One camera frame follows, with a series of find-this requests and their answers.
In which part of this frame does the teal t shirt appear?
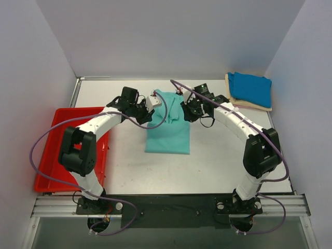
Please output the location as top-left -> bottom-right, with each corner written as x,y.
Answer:
145,89 -> 190,155

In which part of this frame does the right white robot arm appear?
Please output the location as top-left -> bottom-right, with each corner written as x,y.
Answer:
177,84 -> 282,212

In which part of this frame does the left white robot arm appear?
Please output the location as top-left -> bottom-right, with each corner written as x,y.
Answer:
58,87 -> 162,214

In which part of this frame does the folded pink t shirt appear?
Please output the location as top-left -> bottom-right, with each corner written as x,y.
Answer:
233,104 -> 253,109

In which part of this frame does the folded beige t shirt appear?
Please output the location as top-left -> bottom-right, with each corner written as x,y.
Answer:
225,74 -> 272,112

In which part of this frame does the folded blue t shirt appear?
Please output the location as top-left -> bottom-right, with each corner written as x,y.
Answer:
227,72 -> 272,108

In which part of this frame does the red plastic bin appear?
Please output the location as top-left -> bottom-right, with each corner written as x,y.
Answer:
34,107 -> 109,192

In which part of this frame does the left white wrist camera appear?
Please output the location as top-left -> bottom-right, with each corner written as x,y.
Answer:
145,90 -> 162,113

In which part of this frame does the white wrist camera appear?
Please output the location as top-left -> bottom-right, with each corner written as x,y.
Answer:
145,90 -> 162,113
176,87 -> 196,105

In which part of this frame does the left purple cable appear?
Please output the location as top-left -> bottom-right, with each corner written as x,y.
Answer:
29,89 -> 167,236

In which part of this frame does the purple cable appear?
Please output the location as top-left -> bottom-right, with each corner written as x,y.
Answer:
170,79 -> 289,236
29,89 -> 167,236

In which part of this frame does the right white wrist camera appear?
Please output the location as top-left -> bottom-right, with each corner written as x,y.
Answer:
176,87 -> 196,105

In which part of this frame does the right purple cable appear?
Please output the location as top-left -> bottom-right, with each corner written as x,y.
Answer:
170,79 -> 289,236

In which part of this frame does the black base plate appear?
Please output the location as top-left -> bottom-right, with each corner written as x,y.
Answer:
76,193 -> 262,229

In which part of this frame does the aluminium frame rail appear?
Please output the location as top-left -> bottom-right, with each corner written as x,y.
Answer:
31,193 -> 311,218

